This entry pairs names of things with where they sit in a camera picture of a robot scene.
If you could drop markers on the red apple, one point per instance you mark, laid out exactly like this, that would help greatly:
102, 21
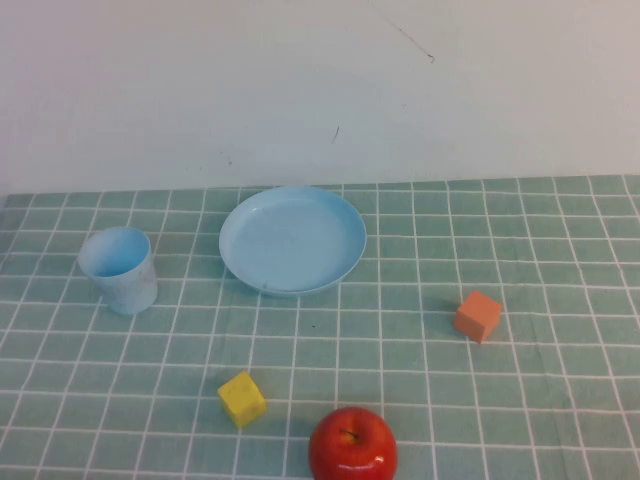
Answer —
350, 455

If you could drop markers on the green checked tablecloth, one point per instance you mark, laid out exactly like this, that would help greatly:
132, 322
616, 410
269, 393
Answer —
450, 410

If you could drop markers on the orange cube block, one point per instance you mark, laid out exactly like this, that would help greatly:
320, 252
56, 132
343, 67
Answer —
475, 315

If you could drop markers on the light blue plastic plate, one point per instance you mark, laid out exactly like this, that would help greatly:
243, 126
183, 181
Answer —
292, 240

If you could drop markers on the yellow cube block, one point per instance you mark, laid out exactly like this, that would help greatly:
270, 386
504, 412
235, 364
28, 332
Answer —
242, 400

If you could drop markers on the light blue plastic cup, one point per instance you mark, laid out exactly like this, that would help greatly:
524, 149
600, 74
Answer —
131, 292

